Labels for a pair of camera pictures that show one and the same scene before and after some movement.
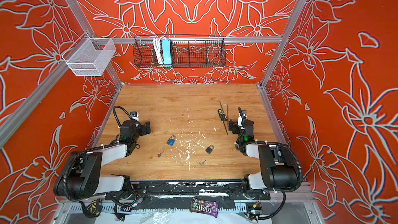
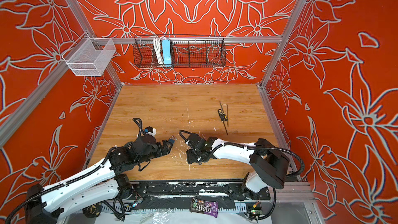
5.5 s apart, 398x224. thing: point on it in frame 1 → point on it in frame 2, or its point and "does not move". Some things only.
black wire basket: x=182 y=51 does not move
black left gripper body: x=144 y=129 → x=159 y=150
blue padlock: x=171 y=140 does not move
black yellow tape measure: x=93 y=209 does not move
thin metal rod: x=227 y=114 does not move
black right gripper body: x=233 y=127 → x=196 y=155
